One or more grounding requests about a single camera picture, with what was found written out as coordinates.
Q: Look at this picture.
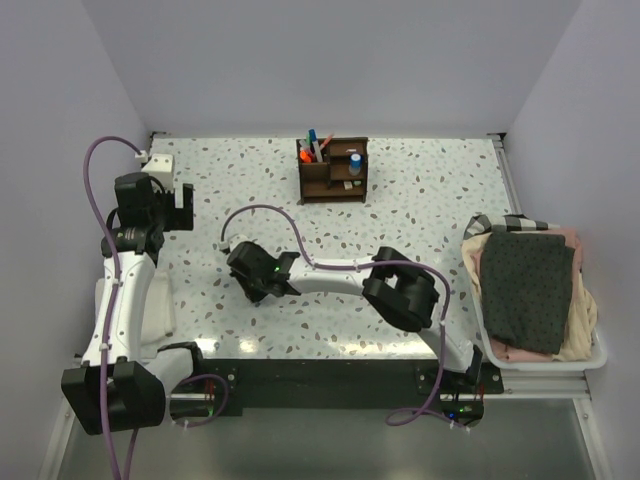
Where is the brown wooden desk organizer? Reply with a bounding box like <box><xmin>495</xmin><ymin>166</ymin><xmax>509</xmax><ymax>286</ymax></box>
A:
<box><xmin>296</xmin><ymin>137</ymin><xmax>369</xmax><ymax>204</ymax></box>

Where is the black orange marker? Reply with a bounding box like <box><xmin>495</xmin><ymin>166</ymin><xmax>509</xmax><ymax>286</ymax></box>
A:
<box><xmin>300</xmin><ymin>151</ymin><xmax>313</xmax><ymax>163</ymax></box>

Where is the blue capped white marker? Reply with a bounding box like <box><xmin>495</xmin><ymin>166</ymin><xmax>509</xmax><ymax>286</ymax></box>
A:
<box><xmin>307</xmin><ymin>129</ymin><xmax>324</xmax><ymax>163</ymax></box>

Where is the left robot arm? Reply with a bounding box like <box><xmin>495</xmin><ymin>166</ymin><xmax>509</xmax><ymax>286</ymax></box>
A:
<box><xmin>61</xmin><ymin>172</ymin><xmax>207</xmax><ymax>435</ymax></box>

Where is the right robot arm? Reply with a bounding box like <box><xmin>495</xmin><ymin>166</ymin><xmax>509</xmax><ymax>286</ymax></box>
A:
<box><xmin>224</xmin><ymin>240</ymin><xmax>482</xmax><ymax>393</ymax></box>

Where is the black white striped cloth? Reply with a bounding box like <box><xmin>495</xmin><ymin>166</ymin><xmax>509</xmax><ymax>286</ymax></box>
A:
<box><xmin>463</xmin><ymin>214</ymin><xmax>559</xmax><ymax>240</ymax></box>

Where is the dark grey dotted cloth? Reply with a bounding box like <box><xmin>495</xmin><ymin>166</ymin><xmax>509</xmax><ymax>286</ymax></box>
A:
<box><xmin>479</xmin><ymin>233</ymin><xmax>575</xmax><ymax>355</ymax></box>

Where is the cream knit cloth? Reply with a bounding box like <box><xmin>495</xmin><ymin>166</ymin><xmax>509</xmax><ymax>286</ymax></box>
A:
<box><xmin>461</xmin><ymin>228</ymin><xmax>598</xmax><ymax>363</ymax></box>

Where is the white laundry tray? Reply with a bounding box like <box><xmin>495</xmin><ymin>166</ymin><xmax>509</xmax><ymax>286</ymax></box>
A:
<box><xmin>473</xmin><ymin>293</ymin><xmax>607</xmax><ymax>372</ymax></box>

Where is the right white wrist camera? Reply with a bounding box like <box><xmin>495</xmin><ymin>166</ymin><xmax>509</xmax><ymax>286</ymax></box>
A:
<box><xmin>218</xmin><ymin>234</ymin><xmax>248</xmax><ymax>255</ymax></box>

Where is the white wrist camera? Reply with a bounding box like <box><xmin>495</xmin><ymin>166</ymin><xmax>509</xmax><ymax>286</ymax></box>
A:
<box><xmin>134</xmin><ymin>150</ymin><xmax>175</xmax><ymax>192</ymax></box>
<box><xmin>218</xmin><ymin>234</ymin><xmax>248</xmax><ymax>255</ymax></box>

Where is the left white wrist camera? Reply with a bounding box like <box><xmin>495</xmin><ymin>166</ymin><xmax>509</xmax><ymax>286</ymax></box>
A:
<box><xmin>134</xmin><ymin>150</ymin><xmax>175</xmax><ymax>192</ymax></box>

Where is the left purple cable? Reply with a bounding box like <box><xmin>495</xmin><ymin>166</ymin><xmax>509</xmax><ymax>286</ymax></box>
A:
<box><xmin>81</xmin><ymin>136</ymin><xmax>231</xmax><ymax>480</ymax></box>

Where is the purple cable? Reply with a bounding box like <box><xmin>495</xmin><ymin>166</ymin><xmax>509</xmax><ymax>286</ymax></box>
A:
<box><xmin>81</xmin><ymin>136</ymin><xmax>231</xmax><ymax>480</ymax></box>
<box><xmin>219</xmin><ymin>203</ymin><xmax>471</xmax><ymax>431</ymax></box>

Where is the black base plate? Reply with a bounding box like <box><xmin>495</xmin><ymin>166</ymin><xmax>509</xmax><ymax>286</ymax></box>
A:
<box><xmin>148</xmin><ymin>355</ymin><xmax>506</xmax><ymax>418</ymax></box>

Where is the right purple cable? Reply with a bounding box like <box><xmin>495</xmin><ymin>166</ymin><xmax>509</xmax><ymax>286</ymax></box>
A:
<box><xmin>219</xmin><ymin>203</ymin><xmax>471</xmax><ymax>431</ymax></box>

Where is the aluminium frame rail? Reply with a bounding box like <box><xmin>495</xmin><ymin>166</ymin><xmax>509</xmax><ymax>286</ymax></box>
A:
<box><xmin>62</xmin><ymin>355</ymin><xmax>593</xmax><ymax>399</ymax></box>

